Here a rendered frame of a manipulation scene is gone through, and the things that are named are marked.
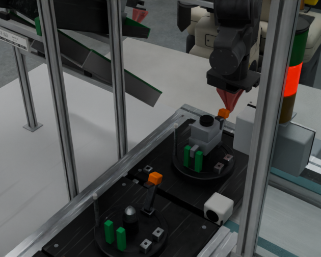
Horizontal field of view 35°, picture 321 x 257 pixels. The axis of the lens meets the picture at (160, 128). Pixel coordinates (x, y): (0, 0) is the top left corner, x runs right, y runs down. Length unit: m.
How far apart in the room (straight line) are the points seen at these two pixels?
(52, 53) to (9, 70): 2.52
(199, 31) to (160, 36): 1.82
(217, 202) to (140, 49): 0.88
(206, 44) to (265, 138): 1.14
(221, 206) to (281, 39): 0.43
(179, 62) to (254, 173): 0.91
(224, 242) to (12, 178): 0.57
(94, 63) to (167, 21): 2.84
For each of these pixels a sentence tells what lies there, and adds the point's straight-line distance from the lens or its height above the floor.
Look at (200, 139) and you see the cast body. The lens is 1.07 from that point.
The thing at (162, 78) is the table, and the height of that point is 0.86.
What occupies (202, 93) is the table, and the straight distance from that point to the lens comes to 1.56.
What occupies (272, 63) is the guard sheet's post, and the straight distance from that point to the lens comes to 0.73.
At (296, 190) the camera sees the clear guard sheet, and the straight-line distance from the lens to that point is 0.84.
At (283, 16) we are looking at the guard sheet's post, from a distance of 0.68.
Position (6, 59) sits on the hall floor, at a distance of 3.57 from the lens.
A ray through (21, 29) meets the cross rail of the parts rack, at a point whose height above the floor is 1.31.
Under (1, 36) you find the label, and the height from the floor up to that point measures 1.28.
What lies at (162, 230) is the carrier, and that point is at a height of 1.00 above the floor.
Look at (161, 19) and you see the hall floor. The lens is 3.94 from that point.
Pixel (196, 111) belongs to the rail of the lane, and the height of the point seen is 0.96.
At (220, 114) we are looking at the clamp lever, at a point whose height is 1.06.
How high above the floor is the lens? 1.73
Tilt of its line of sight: 38 degrees down
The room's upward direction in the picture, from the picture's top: straight up
